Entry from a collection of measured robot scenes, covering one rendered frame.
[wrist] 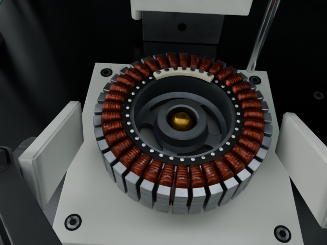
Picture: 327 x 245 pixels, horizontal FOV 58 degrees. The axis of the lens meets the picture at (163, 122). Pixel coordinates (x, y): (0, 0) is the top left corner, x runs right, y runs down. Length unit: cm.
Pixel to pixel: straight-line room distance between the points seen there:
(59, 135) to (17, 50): 17
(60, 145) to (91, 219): 5
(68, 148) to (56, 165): 2
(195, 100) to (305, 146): 9
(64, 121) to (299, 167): 13
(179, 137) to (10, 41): 21
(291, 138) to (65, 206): 14
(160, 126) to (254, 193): 7
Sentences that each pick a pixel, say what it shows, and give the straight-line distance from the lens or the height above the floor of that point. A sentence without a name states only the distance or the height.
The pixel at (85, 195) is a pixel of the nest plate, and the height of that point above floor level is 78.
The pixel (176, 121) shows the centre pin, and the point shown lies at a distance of 19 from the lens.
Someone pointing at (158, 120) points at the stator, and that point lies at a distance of 19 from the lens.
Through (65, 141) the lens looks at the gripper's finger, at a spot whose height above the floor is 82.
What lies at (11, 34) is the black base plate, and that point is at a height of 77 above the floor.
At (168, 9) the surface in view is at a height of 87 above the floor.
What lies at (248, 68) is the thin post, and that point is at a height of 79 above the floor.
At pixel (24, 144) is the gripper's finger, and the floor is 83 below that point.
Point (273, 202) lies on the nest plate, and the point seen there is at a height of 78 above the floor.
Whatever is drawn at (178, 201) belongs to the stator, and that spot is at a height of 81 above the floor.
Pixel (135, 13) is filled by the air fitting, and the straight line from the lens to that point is 30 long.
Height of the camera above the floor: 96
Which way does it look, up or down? 55 degrees down
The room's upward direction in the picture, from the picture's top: 2 degrees clockwise
